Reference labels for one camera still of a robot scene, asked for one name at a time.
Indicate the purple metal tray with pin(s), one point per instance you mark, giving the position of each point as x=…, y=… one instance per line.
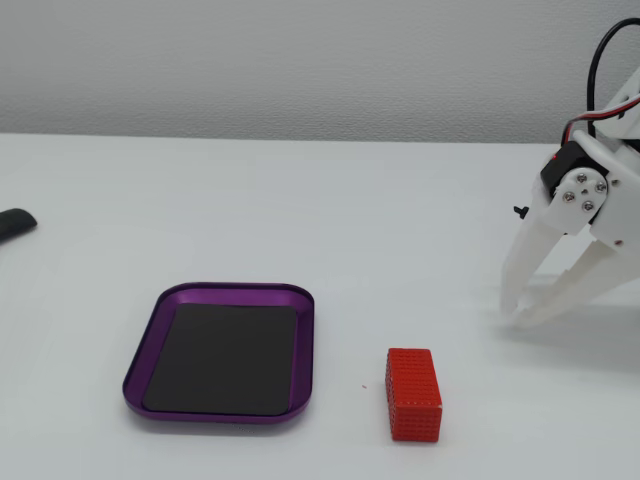
x=154, y=340

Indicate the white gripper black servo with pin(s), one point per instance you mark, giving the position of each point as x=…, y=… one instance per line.
x=580, y=192

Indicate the black rounded object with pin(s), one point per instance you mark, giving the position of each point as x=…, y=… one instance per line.
x=15, y=222

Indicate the red textured block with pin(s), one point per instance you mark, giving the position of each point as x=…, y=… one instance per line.
x=415, y=395

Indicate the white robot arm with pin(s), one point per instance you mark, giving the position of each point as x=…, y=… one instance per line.
x=630, y=100

